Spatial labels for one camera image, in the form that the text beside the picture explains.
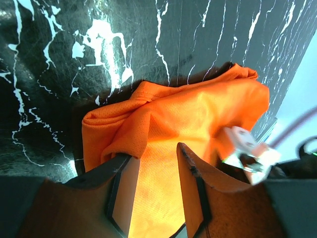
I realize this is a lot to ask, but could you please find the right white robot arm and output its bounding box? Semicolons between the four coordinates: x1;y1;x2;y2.
267;136;317;179

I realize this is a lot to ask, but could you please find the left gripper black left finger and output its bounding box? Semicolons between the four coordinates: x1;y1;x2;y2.
16;154;140;238

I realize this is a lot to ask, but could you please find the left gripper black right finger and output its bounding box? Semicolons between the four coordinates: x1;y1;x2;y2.
176;143;287;238

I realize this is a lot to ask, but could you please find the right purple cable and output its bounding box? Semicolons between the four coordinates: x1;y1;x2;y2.
268;106;317;146

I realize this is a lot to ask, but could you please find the orange t shirt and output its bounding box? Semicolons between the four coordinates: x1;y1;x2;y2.
82;64;269;238

